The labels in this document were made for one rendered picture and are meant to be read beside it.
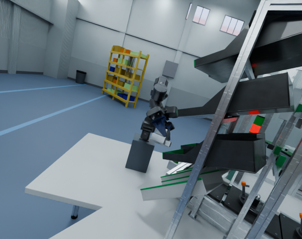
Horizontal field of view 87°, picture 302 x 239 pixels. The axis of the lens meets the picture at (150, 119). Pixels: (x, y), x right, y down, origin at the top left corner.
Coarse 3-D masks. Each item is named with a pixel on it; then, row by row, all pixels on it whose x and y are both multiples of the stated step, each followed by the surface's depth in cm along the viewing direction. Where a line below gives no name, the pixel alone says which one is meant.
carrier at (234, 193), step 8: (232, 192) 90; (240, 192) 93; (232, 200) 83; (240, 200) 81; (256, 200) 79; (232, 208) 76; (240, 208) 78; (256, 208) 79; (248, 216) 74; (256, 216) 75; (272, 224) 74; (272, 232) 69; (280, 232) 70
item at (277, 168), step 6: (246, 66) 41; (246, 72) 48; (252, 72) 51; (252, 78) 56; (294, 114) 54; (300, 114) 46; (228, 120) 50; (234, 120) 62; (276, 156) 55; (204, 168) 49; (276, 168) 43; (276, 174) 40; (276, 180) 37
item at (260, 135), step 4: (216, 136) 58; (220, 136) 56; (224, 136) 56; (228, 136) 55; (232, 136) 54; (236, 136) 53; (240, 136) 52; (244, 136) 51; (248, 136) 50; (252, 136) 50; (256, 136) 49; (260, 136) 53; (264, 136) 57; (188, 144) 72; (192, 144) 75; (196, 144) 77; (184, 148) 67; (188, 148) 66
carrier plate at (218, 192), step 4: (224, 184) 96; (216, 188) 89; (220, 188) 90; (224, 188) 91; (212, 192) 84; (216, 192) 85; (220, 192) 87; (224, 192) 88; (212, 196) 81; (216, 196) 82; (220, 196) 83; (216, 200) 80; (220, 200) 80
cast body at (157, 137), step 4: (156, 132) 64; (168, 132) 64; (152, 136) 64; (156, 136) 63; (160, 136) 63; (168, 136) 65; (152, 140) 65; (156, 140) 63; (160, 140) 62; (164, 140) 61; (168, 140) 64; (160, 144) 65; (164, 144) 62; (168, 144) 62
